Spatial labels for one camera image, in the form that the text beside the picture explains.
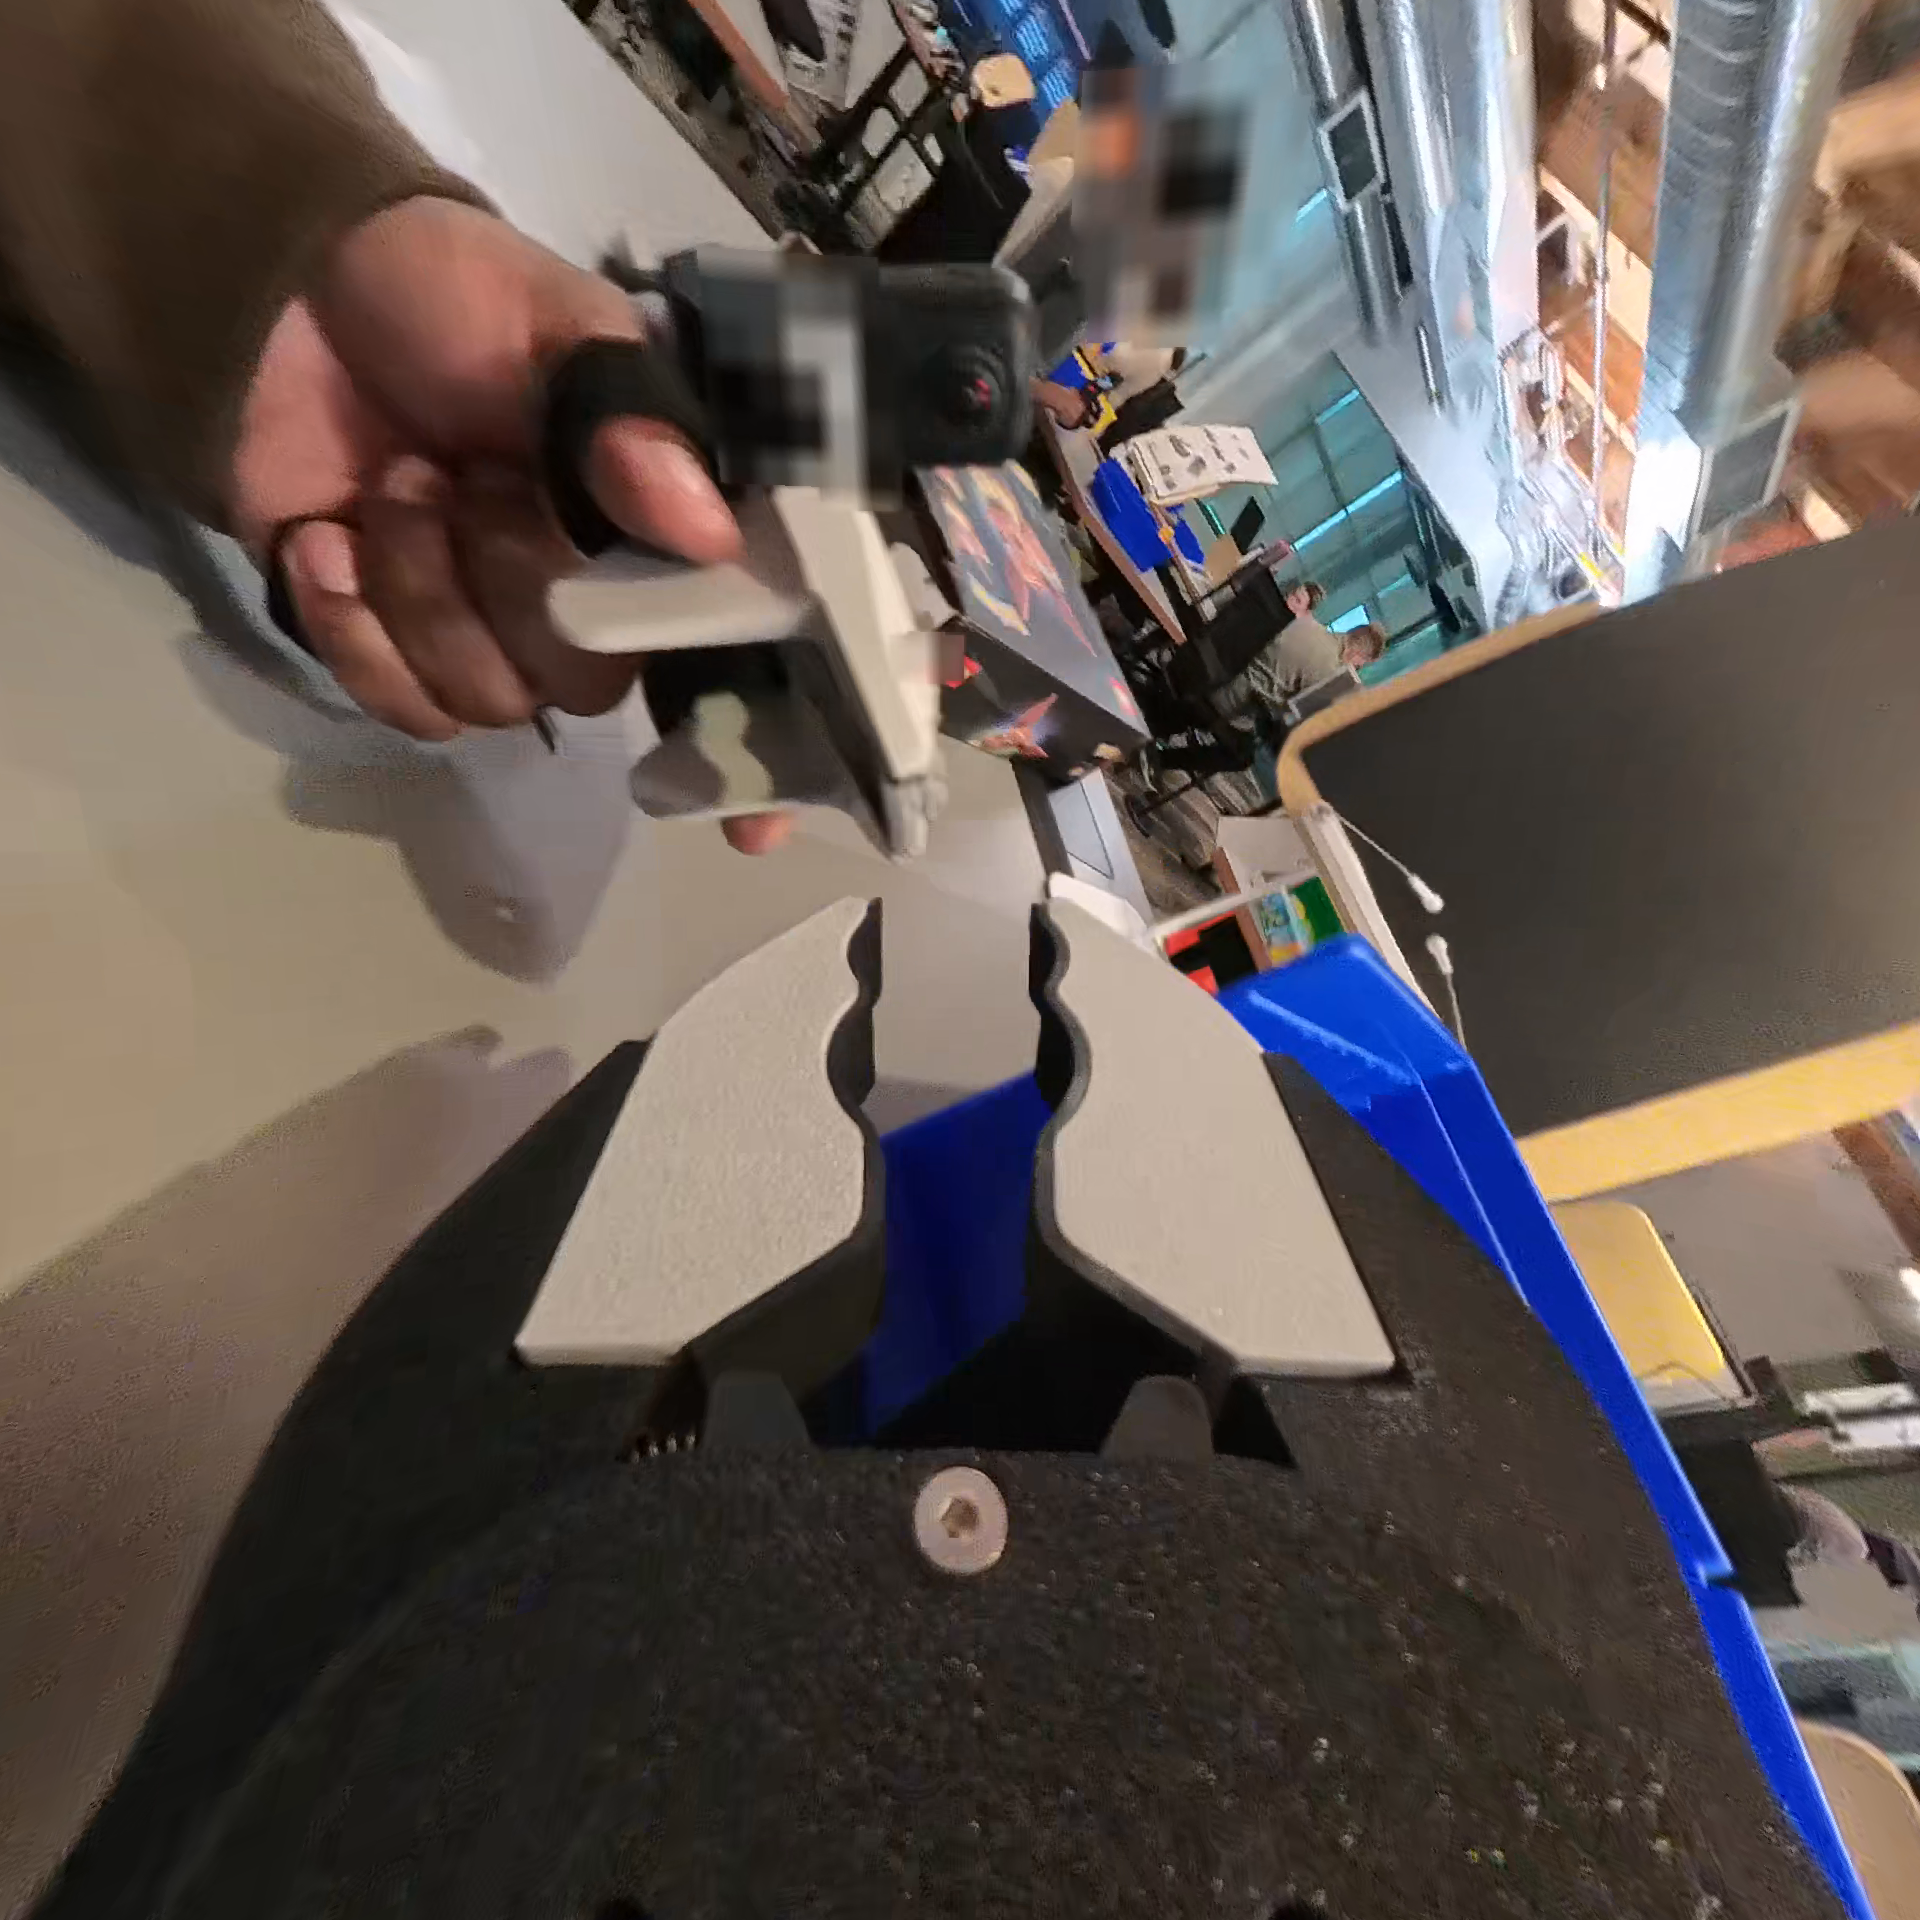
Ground dark grey divider panel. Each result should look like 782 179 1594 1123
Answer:
1274 517 1920 1203

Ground grey flat device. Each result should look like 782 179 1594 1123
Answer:
1016 766 1157 921

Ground white instruction sheet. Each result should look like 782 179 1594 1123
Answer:
1125 422 1279 506

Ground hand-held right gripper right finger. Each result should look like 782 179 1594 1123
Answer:
1031 897 1400 1382

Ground silver ventilation duct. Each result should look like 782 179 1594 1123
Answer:
1626 0 1816 557
1288 0 1501 347

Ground blue plastic bin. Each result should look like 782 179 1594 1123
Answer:
1089 458 1186 572
815 932 1877 1920

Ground person's left hand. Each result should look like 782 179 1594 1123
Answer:
231 194 800 859

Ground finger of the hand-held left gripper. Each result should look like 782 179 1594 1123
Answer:
886 540 965 640
771 497 951 859

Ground dark printed toy set box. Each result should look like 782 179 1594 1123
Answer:
906 462 1153 781

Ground person's left forearm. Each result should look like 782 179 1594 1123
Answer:
0 0 496 497

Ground black office chair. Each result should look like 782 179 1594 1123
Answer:
1141 569 1290 812

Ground colourful printed box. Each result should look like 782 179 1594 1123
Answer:
1245 878 1353 969

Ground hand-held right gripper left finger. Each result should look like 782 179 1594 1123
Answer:
512 897 889 1369

